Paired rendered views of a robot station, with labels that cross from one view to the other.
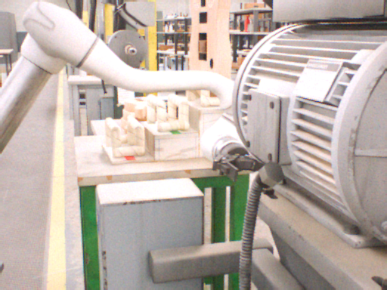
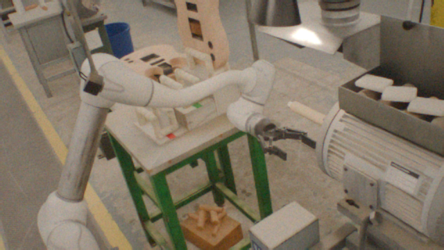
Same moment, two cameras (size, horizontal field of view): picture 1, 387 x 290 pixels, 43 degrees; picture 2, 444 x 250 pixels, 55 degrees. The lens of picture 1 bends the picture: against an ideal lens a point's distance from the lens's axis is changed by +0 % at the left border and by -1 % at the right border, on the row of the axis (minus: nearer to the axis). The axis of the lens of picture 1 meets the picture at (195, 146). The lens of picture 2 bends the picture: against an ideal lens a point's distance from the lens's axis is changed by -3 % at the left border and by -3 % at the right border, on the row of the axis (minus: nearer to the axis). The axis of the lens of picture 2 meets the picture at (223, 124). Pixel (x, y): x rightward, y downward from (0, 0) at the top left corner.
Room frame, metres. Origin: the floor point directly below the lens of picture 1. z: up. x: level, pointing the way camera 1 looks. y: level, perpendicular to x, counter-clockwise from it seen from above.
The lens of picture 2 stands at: (-0.02, 0.35, 1.93)
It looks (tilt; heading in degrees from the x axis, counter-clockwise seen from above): 31 degrees down; 347
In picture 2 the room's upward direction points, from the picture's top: 11 degrees counter-clockwise
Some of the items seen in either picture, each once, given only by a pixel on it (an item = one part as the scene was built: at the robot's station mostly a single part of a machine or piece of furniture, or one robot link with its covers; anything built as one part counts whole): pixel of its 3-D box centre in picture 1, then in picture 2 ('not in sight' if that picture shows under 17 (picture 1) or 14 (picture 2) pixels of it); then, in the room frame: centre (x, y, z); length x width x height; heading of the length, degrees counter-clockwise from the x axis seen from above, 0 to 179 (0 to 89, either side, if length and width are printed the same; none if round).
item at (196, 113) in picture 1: (206, 125); (211, 86); (1.82, -0.04, 1.02); 0.27 x 0.15 x 0.17; 19
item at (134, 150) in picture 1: (128, 151); (167, 130); (1.63, 0.23, 0.96); 0.11 x 0.03 x 0.03; 109
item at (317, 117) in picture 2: not in sight; (313, 116); (0.96, -0.14, 1.25); 0.18 x 0.03 x 0.03; 15
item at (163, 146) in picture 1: (167, 138); (186, 106); (1.77, 0.11, 0.98); 0.27 x 0.16 x 0.09; 19
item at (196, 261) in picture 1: (212, 260); (327, 247); (0.69, -0.03, 1.02); 0.19 x 0.04 x 0.04; 105
